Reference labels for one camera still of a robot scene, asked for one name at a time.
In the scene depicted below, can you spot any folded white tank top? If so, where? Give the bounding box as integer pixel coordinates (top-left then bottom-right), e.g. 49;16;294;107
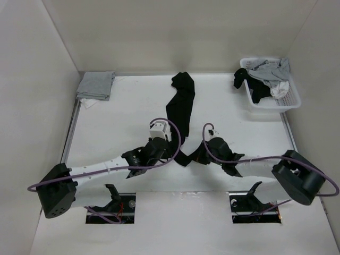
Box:
80;98;99;109

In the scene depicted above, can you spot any right metal table rail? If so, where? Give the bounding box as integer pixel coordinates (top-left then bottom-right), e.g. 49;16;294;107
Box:
281;112;311;190

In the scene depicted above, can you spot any folded grey tank top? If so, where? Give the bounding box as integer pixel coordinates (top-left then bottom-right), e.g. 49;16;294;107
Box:
76;71;115;101

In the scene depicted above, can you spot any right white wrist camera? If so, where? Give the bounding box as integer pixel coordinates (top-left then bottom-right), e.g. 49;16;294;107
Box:
208;129;220;139

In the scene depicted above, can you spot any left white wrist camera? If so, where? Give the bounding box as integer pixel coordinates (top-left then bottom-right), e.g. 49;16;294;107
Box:
149;120;171;141

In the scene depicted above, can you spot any white tank top in basket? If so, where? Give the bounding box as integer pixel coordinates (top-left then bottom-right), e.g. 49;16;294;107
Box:
270;81;290;99

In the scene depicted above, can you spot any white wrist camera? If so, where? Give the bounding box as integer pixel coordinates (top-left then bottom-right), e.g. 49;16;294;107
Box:
208;129;220;139
149;120;171;141

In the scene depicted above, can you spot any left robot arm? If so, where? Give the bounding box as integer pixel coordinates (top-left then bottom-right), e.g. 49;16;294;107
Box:
28;137;179;218

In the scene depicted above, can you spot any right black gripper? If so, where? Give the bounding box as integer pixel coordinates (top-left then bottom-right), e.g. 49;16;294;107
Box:
188;140;224;166

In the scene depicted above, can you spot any white plastic basket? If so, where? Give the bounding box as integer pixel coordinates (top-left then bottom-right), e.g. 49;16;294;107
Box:
240;57;301;114

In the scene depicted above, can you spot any grey tank top in basket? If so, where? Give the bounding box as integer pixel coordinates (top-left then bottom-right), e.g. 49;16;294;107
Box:
247;58;290;88

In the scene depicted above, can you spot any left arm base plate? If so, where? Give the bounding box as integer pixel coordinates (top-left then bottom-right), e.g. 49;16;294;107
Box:
86;193;136;224

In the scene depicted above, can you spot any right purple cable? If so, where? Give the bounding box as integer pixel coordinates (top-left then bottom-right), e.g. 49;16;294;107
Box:
202;122;340;213

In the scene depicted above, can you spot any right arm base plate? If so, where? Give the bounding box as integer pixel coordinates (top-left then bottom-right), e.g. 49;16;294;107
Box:
229;193;281;224

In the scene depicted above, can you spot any black tank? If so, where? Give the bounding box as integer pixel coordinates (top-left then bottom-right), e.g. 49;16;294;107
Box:
233;68;272;104
166;72;196;154

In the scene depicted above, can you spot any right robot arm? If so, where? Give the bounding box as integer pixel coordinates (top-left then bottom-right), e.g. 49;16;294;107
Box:
189;137;325;212

